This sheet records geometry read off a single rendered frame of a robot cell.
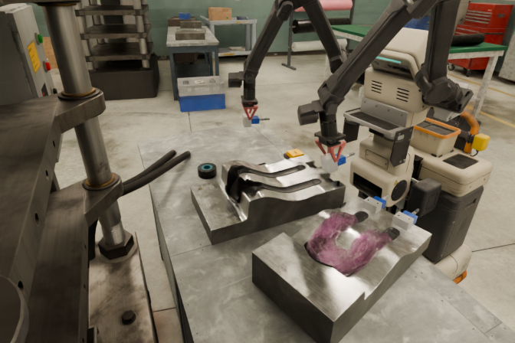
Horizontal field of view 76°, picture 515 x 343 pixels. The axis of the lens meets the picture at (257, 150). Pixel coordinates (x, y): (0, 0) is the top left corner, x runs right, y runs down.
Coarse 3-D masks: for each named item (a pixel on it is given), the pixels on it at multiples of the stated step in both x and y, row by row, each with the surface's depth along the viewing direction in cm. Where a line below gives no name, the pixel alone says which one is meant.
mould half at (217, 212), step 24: (264, 168) 127; (312, 168) 127; (192, 192) 117; (216, 192) 117; (264, 192) 105; (312, 192) 113; (336, 192) 116; (216, 216) 105; (240, 216) 105; (264, 216) 106; (288, 216) 111; (216, 240) 102
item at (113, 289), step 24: (96, 264) 97; (120, 264) 97; (96, 288) 89; (120, 288) 89; (144, 288) 89; (96, 312) 82; (120, 312) 83; (144, 312) 83; (120, 336) 77; (144, 336) 77
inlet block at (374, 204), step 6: (366, 198) 111; (372, 198) 111; (378, 198) 113; (384, 198) 115; (366, 204) 109; (372, 204) 108; (378, 204) 108; (384, 204) 112; (372, 210) 108; (378, 210) 108
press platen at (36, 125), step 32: (64, 96) 76; (96, 96) 78; (0, 128) 60; (32, 128) 60; (64, 128) 69; (0, 160) 49; (32, 160) 49; (0, 192) 42; (32, 192) 42; (0, 224) 36; (32, 224) 39; (0, 256) 32; (32, 256) 37
